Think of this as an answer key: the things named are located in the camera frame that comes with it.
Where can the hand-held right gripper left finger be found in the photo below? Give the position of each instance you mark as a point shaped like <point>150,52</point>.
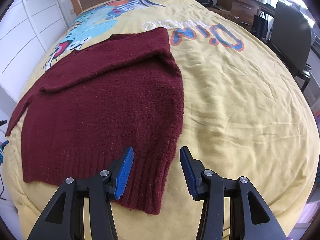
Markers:
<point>123,172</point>

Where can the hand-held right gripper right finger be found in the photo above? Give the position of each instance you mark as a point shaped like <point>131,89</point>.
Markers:
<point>188,172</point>

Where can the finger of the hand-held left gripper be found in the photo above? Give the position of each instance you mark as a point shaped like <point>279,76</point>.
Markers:
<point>2,152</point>

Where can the maroon knitted sweater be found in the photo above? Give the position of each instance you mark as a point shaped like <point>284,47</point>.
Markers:
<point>100,105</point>

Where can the bed with yellow cartoon cover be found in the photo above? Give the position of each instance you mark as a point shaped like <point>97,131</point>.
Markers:
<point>237,105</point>

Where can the white wardrobe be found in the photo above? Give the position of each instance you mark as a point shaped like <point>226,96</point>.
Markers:
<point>37,17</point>

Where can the black paper bag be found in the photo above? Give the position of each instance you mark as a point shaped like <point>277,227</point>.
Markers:
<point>260,26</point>

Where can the dark office chair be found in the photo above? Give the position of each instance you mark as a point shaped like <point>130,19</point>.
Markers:
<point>290,37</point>

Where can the wooden drawer unit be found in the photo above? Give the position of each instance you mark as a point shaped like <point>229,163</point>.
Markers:
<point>243,7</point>

